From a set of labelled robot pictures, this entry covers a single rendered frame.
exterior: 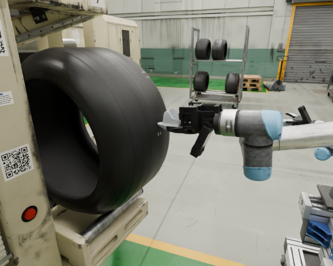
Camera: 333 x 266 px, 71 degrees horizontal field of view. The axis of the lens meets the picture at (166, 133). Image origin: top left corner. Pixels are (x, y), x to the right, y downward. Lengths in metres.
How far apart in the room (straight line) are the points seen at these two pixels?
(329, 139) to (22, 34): 1.14
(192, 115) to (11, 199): 0.52
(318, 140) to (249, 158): 0.24
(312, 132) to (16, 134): 0.81
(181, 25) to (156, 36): 1.36
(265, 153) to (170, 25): 11.89
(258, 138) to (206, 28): 11.41
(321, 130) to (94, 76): 0.67
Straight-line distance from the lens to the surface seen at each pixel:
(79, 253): 0.83
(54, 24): 1.24
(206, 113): 0.67
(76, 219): 1.12
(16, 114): 0.67
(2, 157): 0.68
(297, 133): 0.80
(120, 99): 0.67
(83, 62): 0.72
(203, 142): 0.69
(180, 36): 12.27
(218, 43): 6.11
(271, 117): 0.62
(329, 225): 1.61
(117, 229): 0.94
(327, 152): 1.50
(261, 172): 0.68
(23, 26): 1.16
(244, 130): 0.63
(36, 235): 0.82
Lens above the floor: 1.49
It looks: 20 degrees down
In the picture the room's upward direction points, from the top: straight up
